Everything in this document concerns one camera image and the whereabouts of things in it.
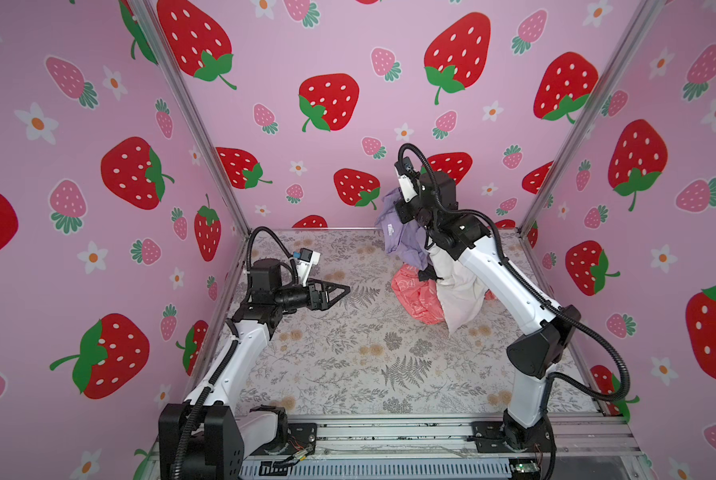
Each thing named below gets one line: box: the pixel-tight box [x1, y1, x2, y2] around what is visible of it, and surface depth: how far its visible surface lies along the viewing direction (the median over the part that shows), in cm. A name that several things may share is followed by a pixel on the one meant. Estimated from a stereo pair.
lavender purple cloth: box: [375, 187, 432, 272], surface depth 78 cm
